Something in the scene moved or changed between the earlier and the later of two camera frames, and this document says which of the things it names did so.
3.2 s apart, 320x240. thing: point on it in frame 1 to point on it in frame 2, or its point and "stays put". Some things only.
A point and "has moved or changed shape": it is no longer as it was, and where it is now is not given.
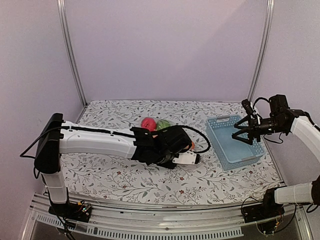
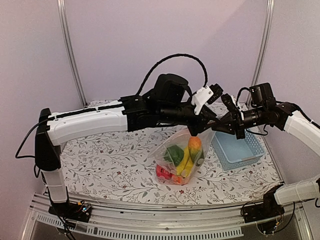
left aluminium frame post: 66,32 stays put
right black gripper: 254,131 to 237,127
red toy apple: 149,123 has moved or changed shape
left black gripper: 163,166 to 206,117
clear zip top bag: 154,124 has moved or changed shape
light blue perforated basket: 231,151 stays put
